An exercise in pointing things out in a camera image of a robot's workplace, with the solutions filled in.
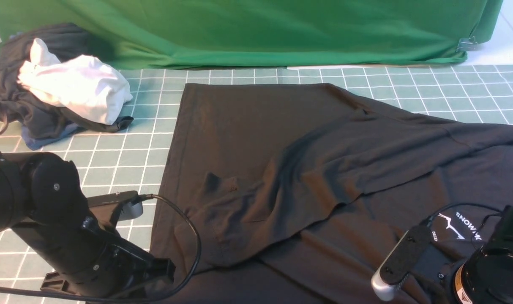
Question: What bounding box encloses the white crumpled garment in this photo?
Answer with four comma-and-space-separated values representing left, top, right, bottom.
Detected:
18, 38, 133, 125

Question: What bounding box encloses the metal binder clip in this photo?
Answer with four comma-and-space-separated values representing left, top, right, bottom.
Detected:
456, 36, 479, 52

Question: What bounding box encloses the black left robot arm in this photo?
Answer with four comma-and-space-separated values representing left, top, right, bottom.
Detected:
0, 152, 175, 304

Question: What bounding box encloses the dark gray crumpled garment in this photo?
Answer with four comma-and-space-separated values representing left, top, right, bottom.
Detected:
0, 23, 133, 139

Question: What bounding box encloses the dark gray long-sleeved shirt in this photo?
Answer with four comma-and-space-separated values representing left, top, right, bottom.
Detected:
160, 84, 513, 304

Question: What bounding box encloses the green backdrop cloth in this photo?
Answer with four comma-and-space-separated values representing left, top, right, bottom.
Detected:
0, 0, 503, 69

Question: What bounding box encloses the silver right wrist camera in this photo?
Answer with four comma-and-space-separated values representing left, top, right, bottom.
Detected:
371, 225, 433, 301

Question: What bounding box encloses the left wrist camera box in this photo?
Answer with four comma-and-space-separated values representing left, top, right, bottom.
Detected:
87, 190, 143, 223

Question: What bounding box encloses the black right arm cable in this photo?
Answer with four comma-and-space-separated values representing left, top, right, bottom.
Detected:
421, 203, 506, 237

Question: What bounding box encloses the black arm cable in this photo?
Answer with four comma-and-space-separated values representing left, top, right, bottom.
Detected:
0, 193, 202, 304
421, 203, 506, 237

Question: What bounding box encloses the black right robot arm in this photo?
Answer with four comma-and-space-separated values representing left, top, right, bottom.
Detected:
452, 206, 513, 304

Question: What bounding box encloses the blue crumpled garment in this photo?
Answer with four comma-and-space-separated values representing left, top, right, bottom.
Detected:
0, 51, 84, 151

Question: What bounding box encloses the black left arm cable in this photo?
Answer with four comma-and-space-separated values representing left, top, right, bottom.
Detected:
0, 193, 202, 304

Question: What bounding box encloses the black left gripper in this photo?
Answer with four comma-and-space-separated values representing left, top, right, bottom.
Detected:
12, 223, 175, 298

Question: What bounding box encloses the teal grid table mat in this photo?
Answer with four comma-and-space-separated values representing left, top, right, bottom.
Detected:
0, 64, 513, 290

